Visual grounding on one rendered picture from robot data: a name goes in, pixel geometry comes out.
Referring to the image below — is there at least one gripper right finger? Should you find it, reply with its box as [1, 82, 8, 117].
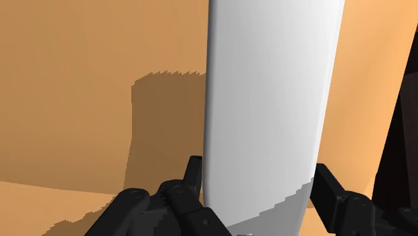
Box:
[309, 163, 418, 236]

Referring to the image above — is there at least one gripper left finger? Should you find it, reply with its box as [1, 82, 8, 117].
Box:
[84, 155, 232, 236]

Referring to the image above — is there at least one white rounded slab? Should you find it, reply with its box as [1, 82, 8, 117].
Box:
[202, 0, 346, 236]

